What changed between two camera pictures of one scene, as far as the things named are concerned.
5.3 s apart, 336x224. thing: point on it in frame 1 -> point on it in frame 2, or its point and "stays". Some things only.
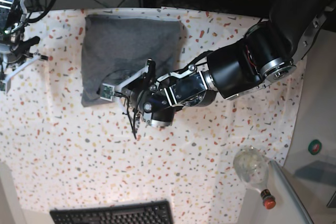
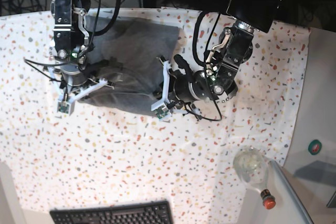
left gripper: [12, 53] -> [74, 76]
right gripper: [140, 93] -> [188, 85]
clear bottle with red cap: [251, 163] stays
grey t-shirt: [114, 46] stays
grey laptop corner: [332, 202] stays
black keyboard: [151, 212] stays
